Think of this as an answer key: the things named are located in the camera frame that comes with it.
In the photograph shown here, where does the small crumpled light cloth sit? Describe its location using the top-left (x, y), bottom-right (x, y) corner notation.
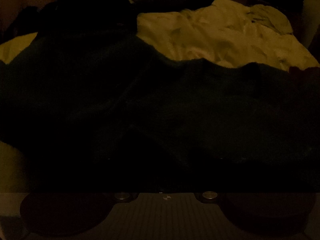
top-left (247, 4), bottom-right (293, 35)

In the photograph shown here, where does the large dark garment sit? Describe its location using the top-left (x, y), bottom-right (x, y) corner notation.
top-left (1, 0), bottom-right (319, 192)

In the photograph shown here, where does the white patterned duvet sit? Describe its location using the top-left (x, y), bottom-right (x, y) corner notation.
top-left (1, 0), bottom-right (319, 71)

